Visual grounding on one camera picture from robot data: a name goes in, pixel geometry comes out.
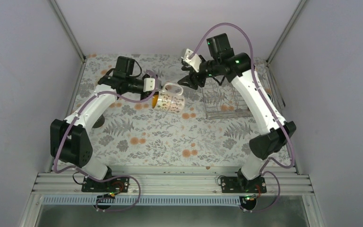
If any black matte mug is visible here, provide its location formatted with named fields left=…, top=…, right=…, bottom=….
left=92, top=115, right=105, bottom=129

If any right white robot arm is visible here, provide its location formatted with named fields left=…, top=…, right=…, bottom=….
left=178, top=33, right=296, bottom=192

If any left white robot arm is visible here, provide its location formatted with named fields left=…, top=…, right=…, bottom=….
left=50, top=56, right=159, bottom=192

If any floral patterned table mat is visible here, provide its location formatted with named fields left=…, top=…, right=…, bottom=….
left=57, top=53, right=292, bottom=167

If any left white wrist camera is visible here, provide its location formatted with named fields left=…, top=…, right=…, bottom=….
left=143, top=78, right=156, bottom=92

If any metal wire dish rack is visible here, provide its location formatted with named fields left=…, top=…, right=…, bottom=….
left=201, top=61, right=285, bottom=119

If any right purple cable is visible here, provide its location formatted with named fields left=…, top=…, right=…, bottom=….
left=191, top=22, right=296, bottom=214

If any purple cable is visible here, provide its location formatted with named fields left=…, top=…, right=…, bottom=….
left=52, top=70, right=162, bottom=175
left=191, top=22, right=296, bottom=214

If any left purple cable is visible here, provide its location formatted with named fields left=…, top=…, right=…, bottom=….
left=52, top=70, right=162, bottom=175

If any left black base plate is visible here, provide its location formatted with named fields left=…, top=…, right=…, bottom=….
left=81, top=177, right=130, bottom=193

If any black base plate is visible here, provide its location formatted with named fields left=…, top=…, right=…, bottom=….
left=218, top=175, right=267, bottom=193
left=81, top=177, right=130, bottom=193

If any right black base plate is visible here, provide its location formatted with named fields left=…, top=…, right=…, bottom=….
left=218, top=175, right=267, bottom=193

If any aluminium mounting rail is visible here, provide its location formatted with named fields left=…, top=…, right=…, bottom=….
left=32, top=166, right=314, bottom=196

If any slotted grey cable duct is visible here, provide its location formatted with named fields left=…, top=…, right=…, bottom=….
left=41, top=195, right=241, bottom=206

